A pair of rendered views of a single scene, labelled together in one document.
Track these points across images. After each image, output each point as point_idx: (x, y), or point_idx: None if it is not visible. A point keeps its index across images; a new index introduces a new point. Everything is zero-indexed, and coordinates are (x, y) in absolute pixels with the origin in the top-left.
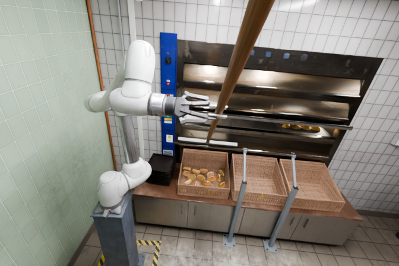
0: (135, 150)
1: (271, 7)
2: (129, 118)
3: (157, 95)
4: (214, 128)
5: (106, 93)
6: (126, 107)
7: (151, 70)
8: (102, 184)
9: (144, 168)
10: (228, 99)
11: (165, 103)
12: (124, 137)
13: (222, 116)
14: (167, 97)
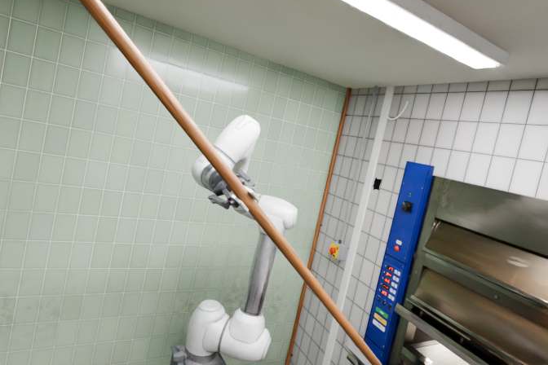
0: (255, 294)
1: (95, 13)
2: (268, 240)
3: None
4: (300, 274)
5: None
6: (192, 169)
7: (234, 142)
8: (197, 308)
9: (254, 335)
10: (200, 147)
11: (213, 172)
12: (253, 265)
13: (238, 200)
14: None
